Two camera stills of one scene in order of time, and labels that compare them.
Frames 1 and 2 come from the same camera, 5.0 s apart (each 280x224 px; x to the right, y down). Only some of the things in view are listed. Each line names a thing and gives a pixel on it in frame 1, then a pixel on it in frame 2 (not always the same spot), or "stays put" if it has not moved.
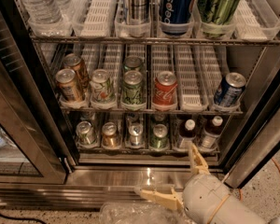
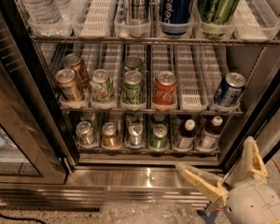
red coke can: x=165 y=91 stays put
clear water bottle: x=40 y=5 stays put
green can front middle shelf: x=133 y=87 stays put
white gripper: x=204 y=194 to x=255 y=204
